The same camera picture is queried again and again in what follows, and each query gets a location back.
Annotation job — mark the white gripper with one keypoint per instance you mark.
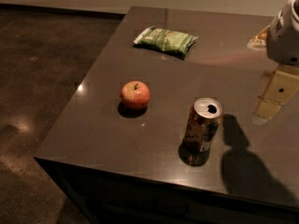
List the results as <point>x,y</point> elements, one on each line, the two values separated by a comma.
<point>284,40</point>

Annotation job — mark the orange soda can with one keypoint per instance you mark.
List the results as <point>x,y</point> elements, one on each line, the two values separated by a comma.
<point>204,120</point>

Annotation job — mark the green jalapeno chip bag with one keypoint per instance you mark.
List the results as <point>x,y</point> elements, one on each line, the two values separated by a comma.
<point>166,41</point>

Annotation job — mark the red apple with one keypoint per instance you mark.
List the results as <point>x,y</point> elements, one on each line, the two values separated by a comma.
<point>135,95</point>

